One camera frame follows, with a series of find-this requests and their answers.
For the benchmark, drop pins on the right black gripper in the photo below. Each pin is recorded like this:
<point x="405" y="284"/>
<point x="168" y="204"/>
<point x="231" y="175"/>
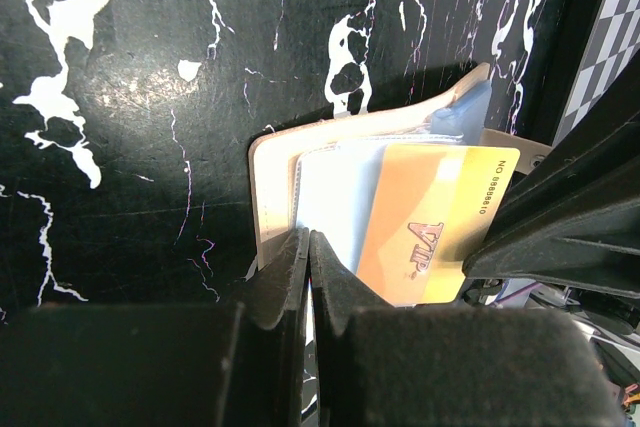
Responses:
<point x="600" y="257"/>

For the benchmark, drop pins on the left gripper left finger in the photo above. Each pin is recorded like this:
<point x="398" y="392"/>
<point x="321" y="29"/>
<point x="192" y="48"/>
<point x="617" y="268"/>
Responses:
<point x="236" y="363"/>

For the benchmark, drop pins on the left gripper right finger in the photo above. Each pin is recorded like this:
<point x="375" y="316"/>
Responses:
<point x="447" y="366"/>

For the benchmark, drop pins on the gold VIP card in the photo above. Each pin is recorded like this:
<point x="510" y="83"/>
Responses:
<point x="432" y="208"/>

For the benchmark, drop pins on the beige leather card holder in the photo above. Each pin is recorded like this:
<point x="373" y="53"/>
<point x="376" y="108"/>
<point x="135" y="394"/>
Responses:
<point x="273" y="158"/>

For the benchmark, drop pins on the black white chessboard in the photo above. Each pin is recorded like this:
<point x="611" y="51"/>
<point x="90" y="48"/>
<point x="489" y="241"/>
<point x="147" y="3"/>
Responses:
<point x="613" y="41"/>

